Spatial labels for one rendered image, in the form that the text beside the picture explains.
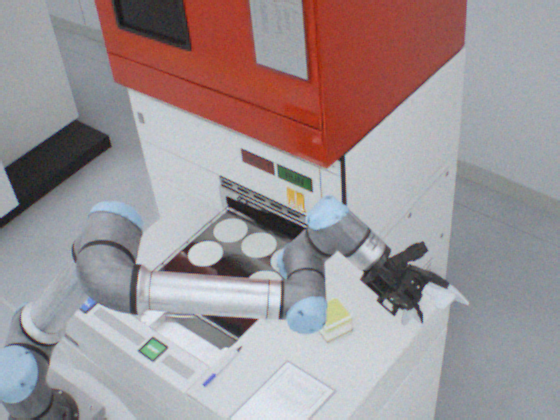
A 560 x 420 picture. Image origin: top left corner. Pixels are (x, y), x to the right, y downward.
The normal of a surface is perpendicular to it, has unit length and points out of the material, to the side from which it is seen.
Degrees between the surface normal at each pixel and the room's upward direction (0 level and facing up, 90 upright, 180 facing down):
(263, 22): 90
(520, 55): 90
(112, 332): 0
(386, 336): 0
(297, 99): 90
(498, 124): 90
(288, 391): 0
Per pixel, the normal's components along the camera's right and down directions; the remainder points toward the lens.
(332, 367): -0.07, -0.72
